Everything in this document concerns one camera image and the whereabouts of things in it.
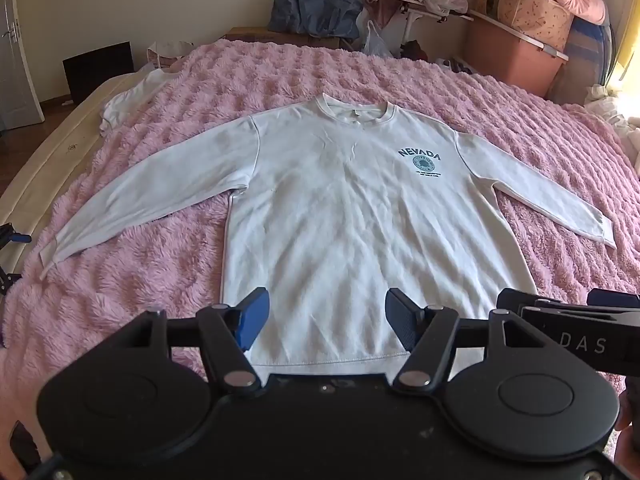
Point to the brown storage box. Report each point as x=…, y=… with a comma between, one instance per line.
x=510, y=62

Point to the person's right hand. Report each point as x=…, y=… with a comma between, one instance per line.
x=631, y=415

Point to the blue fabric bag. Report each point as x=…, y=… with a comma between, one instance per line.
x=315, y=10

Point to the floral fabric bag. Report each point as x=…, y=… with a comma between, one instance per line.
x=530, y=10

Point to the pile of white cloths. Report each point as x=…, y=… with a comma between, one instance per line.
x=617, y=115

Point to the dark cloth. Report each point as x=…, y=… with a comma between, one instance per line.
x=412, y=50

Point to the white folding rack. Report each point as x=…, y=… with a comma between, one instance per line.
x=505, y=27

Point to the white door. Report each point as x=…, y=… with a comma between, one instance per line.
x=15, y=75

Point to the white paper bag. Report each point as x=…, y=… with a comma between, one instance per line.
x=167, y=55

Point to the black wall panel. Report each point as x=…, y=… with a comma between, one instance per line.
x=97, y=72

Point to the white printed sweatshirt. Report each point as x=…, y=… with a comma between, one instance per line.
x=350, y=210

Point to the pink crumpled cloth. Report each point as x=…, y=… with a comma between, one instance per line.
x=385, y=10

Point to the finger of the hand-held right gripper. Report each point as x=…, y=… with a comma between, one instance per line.
x=615, y=298
x=530, y=301

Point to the small white plastic bag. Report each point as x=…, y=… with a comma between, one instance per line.
x=376, y=40

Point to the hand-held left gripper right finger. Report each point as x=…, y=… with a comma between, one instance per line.
x=400, y=317

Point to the white crumpled cloth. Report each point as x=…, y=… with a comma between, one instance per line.
x=135, y=97

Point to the beige mattress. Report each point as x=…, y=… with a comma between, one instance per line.
x=45, y=160

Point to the pink fluffy blanket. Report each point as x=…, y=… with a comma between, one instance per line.
x=125, y=285

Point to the blue black clamp stand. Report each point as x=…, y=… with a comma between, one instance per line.
x=12, y=237

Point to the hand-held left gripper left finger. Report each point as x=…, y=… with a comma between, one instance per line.
x=254, y=317

